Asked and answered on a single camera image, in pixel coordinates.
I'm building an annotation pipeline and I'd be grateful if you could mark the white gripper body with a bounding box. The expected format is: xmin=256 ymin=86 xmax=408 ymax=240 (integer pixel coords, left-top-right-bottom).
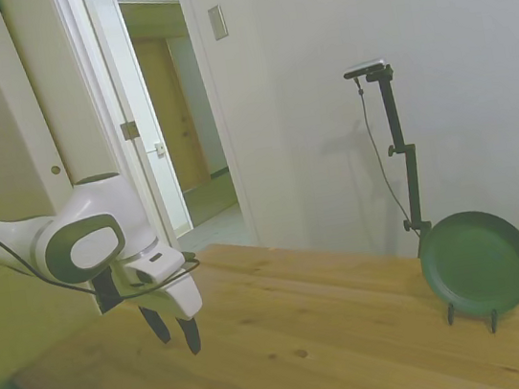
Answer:
xmin=112 ymin=241 xmax=206 ymax=330

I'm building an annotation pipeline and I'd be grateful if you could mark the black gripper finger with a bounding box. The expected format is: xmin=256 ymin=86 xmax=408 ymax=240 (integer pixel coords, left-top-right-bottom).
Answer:
xmin=136 ymin=302 xmax=173 ymax=349
xmin=175 ymin=313 xmax=205 ymax=359

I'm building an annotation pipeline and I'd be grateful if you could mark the dark green plate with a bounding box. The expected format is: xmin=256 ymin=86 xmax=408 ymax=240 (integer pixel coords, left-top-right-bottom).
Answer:
xmin=413 ymin=203 xmax=519 ymax=327

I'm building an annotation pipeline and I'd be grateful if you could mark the metal door hinge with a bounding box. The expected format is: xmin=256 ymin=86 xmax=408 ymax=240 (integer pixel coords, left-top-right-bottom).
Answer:
xmin=119 ymin=120 xmax=141 ymax=141

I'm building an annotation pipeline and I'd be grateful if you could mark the brown wooden door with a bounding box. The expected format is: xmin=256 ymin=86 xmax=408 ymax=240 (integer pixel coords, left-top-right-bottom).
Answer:
xmin=129 ymin=29 xmax=214 ymax=199

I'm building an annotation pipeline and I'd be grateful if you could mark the white open door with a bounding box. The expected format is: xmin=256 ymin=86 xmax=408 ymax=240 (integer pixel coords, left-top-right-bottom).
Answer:
xmin=0 ymin=0 xmax=154 ymax=332

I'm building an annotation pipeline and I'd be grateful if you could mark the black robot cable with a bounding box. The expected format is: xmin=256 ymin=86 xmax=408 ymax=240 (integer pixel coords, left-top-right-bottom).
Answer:
xmin=0 ymin=180 xmax=204 ymax=319

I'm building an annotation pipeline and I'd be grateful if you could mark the white door frame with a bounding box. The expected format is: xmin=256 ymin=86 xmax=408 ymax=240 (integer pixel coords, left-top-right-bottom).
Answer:
xmin=53 ymin=0 xmax=262 ymax=270

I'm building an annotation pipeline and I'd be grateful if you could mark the black wire plate stand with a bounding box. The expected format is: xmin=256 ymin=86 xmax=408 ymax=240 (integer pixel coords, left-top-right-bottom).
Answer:
xmin=444 ymin=295 xmax=501 ymax=341

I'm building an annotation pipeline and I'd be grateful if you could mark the grey camera cable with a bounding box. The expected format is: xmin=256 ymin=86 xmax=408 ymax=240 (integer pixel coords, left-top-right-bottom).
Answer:
xmin=353 ymin=71 xmax=415 ymax=224

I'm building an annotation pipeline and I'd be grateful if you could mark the grey wall switch plate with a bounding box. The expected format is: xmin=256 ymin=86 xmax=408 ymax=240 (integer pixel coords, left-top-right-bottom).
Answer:
xmin=206 ymin=3 xmax=230 ymax=42

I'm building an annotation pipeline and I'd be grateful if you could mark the black camera stand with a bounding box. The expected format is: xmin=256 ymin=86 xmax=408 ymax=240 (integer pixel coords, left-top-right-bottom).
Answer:
xmin=364 ymin=61 xmax=438 ymax=263

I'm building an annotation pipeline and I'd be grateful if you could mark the grey exterior camera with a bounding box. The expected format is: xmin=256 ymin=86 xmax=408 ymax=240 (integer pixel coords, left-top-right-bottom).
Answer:
xmin=341 ymin=57 xmax=390 ymax=81

